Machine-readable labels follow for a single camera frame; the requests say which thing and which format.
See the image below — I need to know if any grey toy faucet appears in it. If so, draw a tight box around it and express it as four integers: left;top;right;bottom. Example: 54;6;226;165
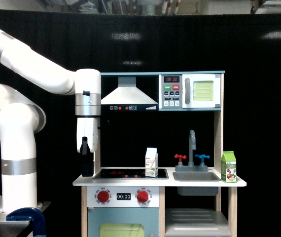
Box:
175;130;208;172

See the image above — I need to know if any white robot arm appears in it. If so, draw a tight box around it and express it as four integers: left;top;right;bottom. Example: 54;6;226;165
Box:
0;30;101;213

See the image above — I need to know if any blue toy oven door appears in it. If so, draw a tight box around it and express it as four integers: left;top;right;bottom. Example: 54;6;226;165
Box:
88;207;159;237

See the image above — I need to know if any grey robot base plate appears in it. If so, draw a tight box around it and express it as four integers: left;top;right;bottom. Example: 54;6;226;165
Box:
0;201;51;232

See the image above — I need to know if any grey toy sink basin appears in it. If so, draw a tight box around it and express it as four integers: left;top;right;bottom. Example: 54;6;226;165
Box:
173;172;220;196

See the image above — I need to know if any red oven knob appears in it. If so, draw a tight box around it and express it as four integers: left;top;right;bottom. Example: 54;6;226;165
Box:
136;190;149;203
97;190;110;203

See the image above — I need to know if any red tap handle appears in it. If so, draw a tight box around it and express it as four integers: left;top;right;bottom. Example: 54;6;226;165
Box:
174;154;187;166

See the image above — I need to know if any white milk carton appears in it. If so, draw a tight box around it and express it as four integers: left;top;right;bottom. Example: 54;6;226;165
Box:
145;148;158;177

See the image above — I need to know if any blue tap handle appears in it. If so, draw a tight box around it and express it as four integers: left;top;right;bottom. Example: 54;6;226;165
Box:
195;154;210;166

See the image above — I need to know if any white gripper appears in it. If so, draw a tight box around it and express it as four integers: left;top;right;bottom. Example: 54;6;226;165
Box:
76;117;100;177

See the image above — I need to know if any right red oven knob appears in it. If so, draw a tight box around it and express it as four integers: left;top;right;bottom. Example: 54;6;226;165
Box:
136;190;149;203

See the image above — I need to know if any grey lower shelf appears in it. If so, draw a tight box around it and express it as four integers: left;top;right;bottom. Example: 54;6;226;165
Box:
165;208;231;237

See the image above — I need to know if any silver range hood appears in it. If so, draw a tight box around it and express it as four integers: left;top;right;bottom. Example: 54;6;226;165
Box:
101;76;159;112

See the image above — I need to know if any wooden toy kitchen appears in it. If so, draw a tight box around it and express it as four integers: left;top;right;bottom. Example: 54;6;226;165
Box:
73;71;246;237

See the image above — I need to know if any green juice carton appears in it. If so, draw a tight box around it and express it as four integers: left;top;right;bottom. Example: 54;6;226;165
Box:
221;151;237;183

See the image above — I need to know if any left red oven knob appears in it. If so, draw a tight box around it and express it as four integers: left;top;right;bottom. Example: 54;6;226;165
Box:
97;190;110;203

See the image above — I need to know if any black toy stovetop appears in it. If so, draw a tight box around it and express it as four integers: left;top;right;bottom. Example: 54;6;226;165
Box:
94;168;168;180

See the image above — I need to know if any blue clamp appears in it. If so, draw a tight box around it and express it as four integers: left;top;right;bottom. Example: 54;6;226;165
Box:
6;207;46;237

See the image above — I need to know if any toy microwave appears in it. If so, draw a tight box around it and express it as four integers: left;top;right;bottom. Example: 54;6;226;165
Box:
159;73;223;110

